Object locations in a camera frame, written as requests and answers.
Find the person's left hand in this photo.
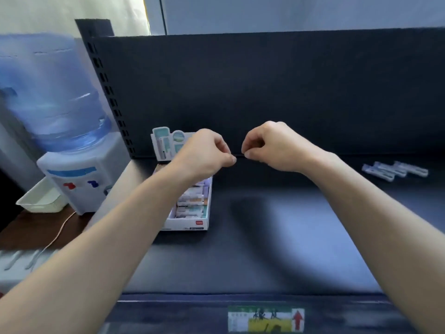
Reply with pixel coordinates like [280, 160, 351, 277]
[172, 128, 238, 185]

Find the dark metal shelf unit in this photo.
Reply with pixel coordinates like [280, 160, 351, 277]
[75, 19, 445, 334]

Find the person's left forearm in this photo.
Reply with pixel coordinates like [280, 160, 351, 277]
[0, 161, 209, 334]

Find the thin white cable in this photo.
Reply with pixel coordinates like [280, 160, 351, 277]
[24, 210, 77, 270]

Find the brown wooden side table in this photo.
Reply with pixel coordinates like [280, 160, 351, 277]
[0, 205, 96, 252]

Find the green yellow shelf label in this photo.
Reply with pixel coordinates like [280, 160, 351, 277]
[228, 306, 305, 334]

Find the person's right forearm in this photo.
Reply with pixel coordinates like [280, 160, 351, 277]
[302, 152, 445, 334]

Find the person's right hand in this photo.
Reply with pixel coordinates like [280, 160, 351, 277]
[241, 121, 330, 176]

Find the blue water bottle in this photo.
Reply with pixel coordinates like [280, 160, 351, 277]
[0, 33, 112, 153]

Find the white plastic tray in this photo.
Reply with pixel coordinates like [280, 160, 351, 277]
[16, 177, 70, 213]

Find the white cardboard display box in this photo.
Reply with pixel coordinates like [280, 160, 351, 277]
[150, 127, 213, 231]

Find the white water dispenser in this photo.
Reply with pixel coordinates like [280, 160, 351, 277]
[36, 132, 132, 216]

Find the clear blister packet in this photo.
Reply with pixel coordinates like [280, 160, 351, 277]
[394, 161, 429, 178]
[362, 164, 396, 183]
[374, 161, 408, 178]

